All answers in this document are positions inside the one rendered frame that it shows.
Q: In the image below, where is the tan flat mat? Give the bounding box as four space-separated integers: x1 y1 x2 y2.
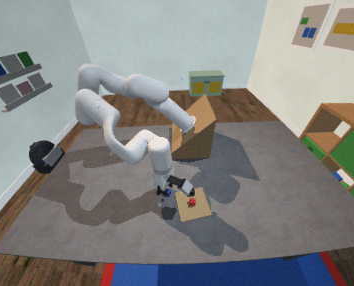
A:
175 187 212 222

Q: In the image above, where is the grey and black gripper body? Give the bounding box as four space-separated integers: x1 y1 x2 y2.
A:
153 165 174 191

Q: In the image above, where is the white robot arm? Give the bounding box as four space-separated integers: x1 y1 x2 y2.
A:
74 64 196 175

